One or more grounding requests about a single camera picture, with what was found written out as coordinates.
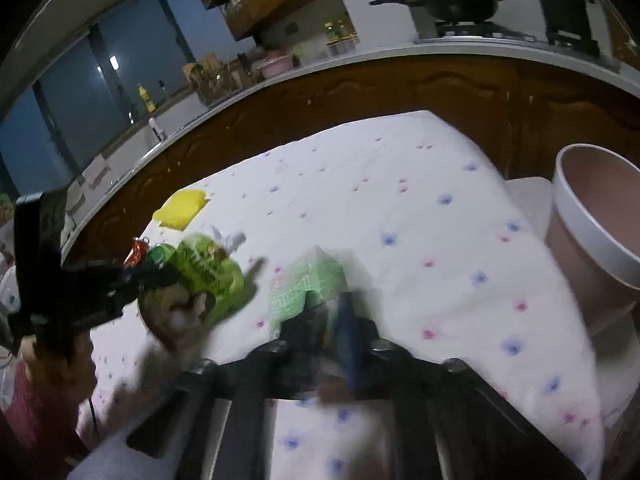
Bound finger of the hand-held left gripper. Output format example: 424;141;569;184
120;259;183;306

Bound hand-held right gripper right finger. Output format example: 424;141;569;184
336;292;586;480

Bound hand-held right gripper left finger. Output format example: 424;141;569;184
126;310;331;480

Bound crushed red can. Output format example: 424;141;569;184
124;237;151;267

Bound crushed green can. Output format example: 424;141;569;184
137;242;216;348

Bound green drink carton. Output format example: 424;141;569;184
267;247;351;341

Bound green and white snack bag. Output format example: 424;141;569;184
172;227;251;326

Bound person's left forearm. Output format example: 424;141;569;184
0;360;96;480

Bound person's left hand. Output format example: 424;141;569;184
20;332;97;403

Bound hanging dish towel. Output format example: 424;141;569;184
65;180;83;216
80;152;118;191

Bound yellow cloth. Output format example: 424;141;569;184
152;189;210;231

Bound white floral tablecloth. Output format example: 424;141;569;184
65;109;608;480

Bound large window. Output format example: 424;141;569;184
0;0;236;201

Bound utensil rack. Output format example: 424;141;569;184
182;52;241;106

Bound white stool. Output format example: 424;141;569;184
502;176;640;431

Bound pink basin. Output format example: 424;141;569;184
252;50;296;80

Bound wooden lower cabinets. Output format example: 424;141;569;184
65;55;640;261

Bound white kitchen countertop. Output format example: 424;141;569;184
60;40;621;261

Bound condiment bottle set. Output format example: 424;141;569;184
325;19;358;56

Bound gas stove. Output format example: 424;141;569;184
417;17;601;58

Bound black wok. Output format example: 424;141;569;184
369;0;503;23

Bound black cooking pot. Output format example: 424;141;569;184
523;0;596;36

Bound black cable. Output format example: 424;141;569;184
87;395;101;441

